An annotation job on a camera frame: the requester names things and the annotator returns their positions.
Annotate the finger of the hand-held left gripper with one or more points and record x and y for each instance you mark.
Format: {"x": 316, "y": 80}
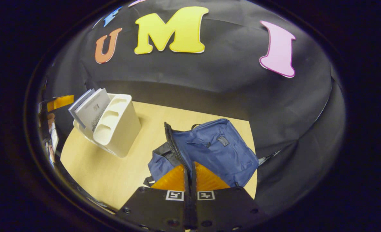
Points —
{"x": 61, "y": 102}

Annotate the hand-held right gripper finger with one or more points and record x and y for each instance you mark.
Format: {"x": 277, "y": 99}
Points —
{"x": 187, "y": 206}
{"x": 193, "y": 206}

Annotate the blue schoolbag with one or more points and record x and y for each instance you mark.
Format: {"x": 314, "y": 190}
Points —
{"x": 216, "y": 151}

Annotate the white cover book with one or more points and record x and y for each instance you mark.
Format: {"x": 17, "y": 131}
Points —
{"x": 92, "y": 109}

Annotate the black backdrop cloth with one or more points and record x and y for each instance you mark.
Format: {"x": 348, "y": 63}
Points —
{"x": 209, "y": 71}

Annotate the white plastic bookshelf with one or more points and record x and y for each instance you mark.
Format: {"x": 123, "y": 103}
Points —
{"x": 122, "y": 129}

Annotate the grey cover book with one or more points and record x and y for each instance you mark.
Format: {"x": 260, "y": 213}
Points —
{"x": 75, "y": 109}

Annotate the computer monitor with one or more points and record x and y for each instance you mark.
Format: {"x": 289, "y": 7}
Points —
{"x": 54, "y": 138}

